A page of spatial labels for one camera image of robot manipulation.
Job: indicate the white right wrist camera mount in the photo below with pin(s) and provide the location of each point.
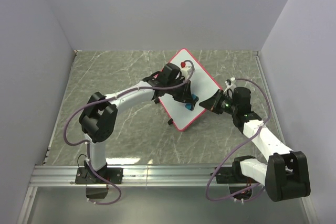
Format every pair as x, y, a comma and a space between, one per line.
230, 83

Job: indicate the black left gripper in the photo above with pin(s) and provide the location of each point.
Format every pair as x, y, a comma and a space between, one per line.
187, 95

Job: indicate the pink framed whiteboard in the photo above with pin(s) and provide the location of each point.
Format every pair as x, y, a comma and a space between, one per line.
184, 107

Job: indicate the blue whiteboard eraser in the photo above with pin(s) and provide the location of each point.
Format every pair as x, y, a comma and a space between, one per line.
191, 106

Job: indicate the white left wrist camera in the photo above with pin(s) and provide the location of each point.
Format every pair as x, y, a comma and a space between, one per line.
186, 70

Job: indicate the aluminium mounting rail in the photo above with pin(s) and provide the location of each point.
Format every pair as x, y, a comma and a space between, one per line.
182, 175

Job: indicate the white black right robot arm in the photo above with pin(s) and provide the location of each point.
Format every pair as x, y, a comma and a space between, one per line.
285, 175

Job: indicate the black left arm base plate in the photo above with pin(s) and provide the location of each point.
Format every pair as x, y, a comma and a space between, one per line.
85, 176

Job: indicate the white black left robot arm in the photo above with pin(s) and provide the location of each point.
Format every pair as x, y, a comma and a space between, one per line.
98, 118

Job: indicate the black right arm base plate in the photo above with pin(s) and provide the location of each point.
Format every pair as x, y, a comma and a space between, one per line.
226, 175

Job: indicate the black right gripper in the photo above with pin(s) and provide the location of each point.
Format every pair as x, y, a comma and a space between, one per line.
212, 103

